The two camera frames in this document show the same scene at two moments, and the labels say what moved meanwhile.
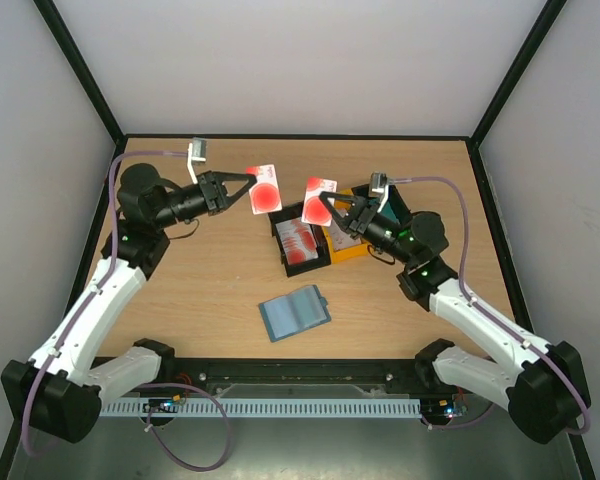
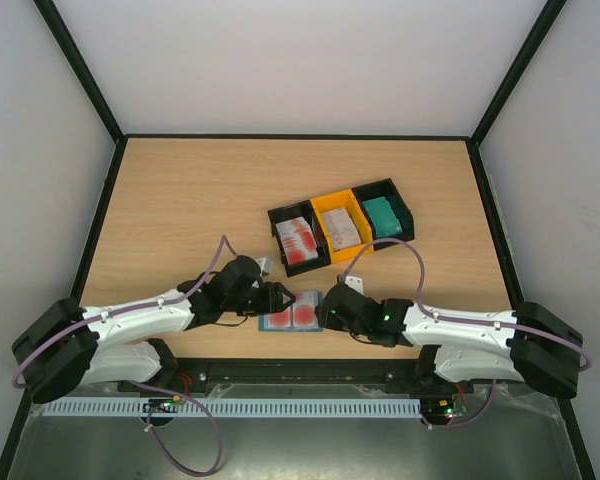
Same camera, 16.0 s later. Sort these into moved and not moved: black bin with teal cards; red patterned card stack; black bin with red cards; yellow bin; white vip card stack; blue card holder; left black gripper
Moved: blue card holder; left black gripper
Not moved: black bin with teal cards; yellow bin; red patterned card stack; white vip card stack; black bin with red cards
